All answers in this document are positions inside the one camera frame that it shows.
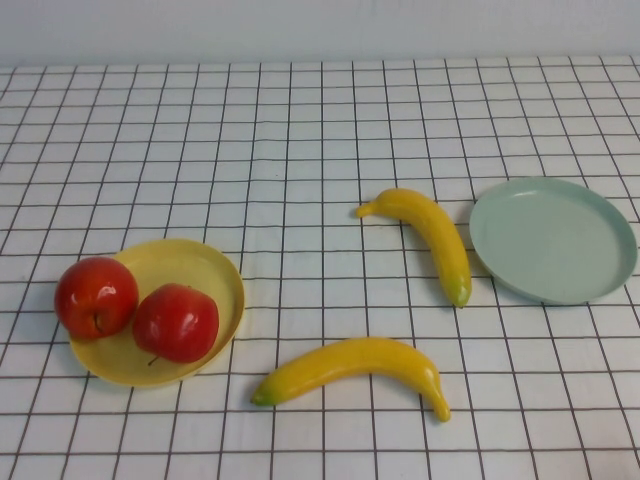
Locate yellow banana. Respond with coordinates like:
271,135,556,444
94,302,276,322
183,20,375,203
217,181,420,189
249,336,452,423
355,187,473,309

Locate red apple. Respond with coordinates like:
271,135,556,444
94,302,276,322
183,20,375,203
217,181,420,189
132,283,221,366
53,256,140,340

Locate yellow round plate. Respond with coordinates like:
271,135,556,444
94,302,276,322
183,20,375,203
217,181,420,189
67,238,247,389

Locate pale green round plate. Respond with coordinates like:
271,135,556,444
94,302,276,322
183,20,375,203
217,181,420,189
469,176,639,306

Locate white grid tablecloth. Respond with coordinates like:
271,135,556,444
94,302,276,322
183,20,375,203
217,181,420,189
0,53,640,480

